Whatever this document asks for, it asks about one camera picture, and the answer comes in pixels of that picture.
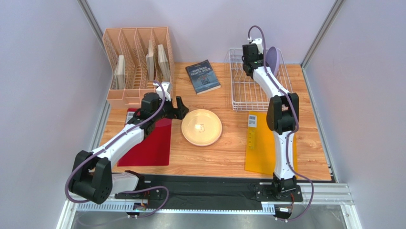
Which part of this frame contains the peach file organizer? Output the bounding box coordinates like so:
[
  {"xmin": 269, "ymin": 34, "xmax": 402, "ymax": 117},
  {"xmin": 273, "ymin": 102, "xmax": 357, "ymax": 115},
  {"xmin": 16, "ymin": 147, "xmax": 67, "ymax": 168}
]
[{"xmin": 102, "ymin": 27, "xmax": 175, "ymax": 109}]

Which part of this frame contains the wrist white camera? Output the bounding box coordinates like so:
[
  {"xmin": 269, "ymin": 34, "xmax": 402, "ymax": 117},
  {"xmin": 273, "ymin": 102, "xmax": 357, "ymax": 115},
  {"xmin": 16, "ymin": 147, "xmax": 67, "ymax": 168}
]
[
  {"xmin": 247, "ymin": 37, "xmax": 264, "ymax": 54},
  {"xmin": 161, "ymin": 81, "xmax": 172, "ymax": 101}
]

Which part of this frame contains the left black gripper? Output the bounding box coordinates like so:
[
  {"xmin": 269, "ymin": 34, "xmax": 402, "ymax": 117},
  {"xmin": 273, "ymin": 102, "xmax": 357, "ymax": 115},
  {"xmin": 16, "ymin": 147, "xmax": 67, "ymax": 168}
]
[{"xmin": 152, "ymin": 95, "xmax": 189, "ymax": 122}]

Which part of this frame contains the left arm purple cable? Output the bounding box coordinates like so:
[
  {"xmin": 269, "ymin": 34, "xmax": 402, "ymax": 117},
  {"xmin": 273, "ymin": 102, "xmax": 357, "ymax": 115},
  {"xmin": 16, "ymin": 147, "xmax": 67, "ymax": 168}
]
[{"xmin": 64, "ymin": 80, "xmax": 170, "ymax": 219}]

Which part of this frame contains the purple plate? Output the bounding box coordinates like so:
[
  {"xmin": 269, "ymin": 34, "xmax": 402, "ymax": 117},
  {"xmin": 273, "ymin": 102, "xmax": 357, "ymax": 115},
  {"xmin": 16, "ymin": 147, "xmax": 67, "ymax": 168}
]
[{"xmin": 265, "ymin": 46, "xmax": 281, "ymax": 76}]

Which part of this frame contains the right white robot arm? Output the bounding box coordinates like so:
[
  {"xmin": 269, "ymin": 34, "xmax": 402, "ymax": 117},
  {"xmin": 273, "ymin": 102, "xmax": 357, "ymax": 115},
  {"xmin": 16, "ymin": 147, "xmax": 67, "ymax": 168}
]
[{"xmin": 242, "ymin": 42, "xmax": 299, "ymax": 201}]

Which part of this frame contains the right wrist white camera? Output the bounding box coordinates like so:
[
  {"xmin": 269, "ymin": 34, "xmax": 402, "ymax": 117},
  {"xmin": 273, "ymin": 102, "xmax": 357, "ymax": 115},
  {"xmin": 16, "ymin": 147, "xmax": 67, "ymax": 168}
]
[{"xmin": 247, "ymin": 37, "xmax": 264, "ymax": 54}]

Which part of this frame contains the aluminium front rail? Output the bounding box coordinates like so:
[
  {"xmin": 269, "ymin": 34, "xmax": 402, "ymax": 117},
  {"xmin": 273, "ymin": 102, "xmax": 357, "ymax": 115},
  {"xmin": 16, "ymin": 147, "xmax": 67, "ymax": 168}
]
[{"xmin": 57, "ymin": 176, "xmax": 361, "ymax": 229}]

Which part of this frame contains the orange plastic folder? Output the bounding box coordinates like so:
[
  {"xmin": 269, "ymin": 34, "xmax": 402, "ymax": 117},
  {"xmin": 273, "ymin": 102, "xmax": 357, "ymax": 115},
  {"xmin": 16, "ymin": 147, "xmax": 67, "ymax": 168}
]
[{"xmin": 244, "ymin": 111, "xmax": 298, "ymax": 176}]

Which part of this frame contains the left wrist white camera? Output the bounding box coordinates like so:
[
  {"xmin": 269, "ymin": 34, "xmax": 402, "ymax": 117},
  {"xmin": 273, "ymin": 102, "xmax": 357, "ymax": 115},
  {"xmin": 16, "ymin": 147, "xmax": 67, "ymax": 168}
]
[{"xmin": 161, "ymin": 81, "xmax": 172, "ymax": 101}]

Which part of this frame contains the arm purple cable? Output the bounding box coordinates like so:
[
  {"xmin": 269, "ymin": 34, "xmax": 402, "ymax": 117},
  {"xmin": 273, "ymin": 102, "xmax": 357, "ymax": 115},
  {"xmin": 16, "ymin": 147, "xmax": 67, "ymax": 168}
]
[
  {"xmin": 247, "ymin": 25, "xmax": 315, "ymax": 222},
  {"xmin": 64, "ymin": 80, "xmax": 170, "ymax": 219}
]

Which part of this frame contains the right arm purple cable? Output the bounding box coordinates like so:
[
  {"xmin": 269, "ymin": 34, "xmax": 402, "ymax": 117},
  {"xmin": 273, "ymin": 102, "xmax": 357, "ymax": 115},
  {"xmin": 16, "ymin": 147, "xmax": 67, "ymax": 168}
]
[{"xmin": 247, "ymin": 25, "xmax": 315, "ymax": 222}]

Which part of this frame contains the cream plate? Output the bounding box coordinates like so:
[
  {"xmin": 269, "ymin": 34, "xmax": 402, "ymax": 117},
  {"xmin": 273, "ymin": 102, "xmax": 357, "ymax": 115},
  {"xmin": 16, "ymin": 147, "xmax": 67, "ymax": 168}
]
[{"xmin": 181, "ymin": 109, "xmax": 223, "ymax": 146}]

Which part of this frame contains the black base mat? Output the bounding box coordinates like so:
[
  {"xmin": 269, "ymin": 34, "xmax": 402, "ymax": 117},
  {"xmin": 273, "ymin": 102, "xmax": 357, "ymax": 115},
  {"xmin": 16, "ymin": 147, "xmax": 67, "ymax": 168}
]
[{"xmin": 83, "ymin": 173, "xmax": 335, "ymax": 210}]

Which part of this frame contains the dark blue book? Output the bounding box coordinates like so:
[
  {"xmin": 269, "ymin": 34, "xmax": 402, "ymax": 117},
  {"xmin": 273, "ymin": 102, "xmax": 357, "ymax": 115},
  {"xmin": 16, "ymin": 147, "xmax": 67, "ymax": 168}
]
[{"xmin": 185, "ymin": 60, "xmax": 221, "ymax": 95}]

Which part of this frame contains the beige book left slot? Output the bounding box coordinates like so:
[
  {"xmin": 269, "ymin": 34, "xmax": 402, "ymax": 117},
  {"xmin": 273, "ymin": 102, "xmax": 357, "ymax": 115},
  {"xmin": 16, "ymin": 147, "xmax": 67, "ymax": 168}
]
[{"xmin": 115, "ymin": 55, "xmax": 125, "ymax": 90}]

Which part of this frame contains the red plastic folder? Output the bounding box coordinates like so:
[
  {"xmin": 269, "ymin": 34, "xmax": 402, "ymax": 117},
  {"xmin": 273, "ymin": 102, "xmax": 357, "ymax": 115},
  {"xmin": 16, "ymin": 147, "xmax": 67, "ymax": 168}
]
[{"xmin": 117, "ymin": 118, "xmax": 172, "ymax": 167}]

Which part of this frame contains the beige book right slot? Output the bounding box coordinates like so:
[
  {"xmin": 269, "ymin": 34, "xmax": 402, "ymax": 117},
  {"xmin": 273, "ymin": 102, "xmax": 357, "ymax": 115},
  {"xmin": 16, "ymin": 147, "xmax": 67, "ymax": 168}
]
[{"xmin": 158, "ymin": 44, "xmax": 171, "ymax": 82}]

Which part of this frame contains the white wire dish rack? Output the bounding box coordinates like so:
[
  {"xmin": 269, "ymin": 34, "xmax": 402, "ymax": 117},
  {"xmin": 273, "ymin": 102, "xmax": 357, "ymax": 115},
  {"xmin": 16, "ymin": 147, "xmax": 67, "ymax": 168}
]
[{"xmin": 228, "ymin": 48, "xmax": 293, "ymax": 112}]

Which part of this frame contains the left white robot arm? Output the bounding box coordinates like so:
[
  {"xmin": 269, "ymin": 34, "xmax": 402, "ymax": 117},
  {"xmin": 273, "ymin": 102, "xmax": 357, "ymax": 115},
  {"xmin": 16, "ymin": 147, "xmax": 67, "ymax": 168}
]
[{"xmin": 65, "ymin": 93, "xmax": 189, "ymax": 204}]

